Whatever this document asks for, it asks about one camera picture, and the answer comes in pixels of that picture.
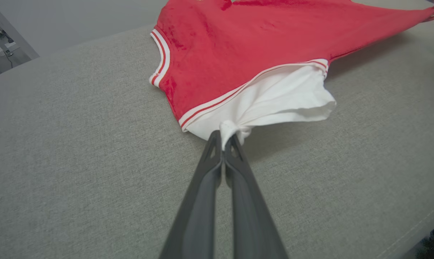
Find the white power strip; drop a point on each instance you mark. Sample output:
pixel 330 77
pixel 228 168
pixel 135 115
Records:
pixel 5 49

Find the red and white jersey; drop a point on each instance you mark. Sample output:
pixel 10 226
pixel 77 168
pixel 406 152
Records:
pixel 238 54

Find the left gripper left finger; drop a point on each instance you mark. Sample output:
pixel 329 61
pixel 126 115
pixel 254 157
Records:
pixel 199 208

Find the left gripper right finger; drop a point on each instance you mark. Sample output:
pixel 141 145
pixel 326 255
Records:
pixel 249 212

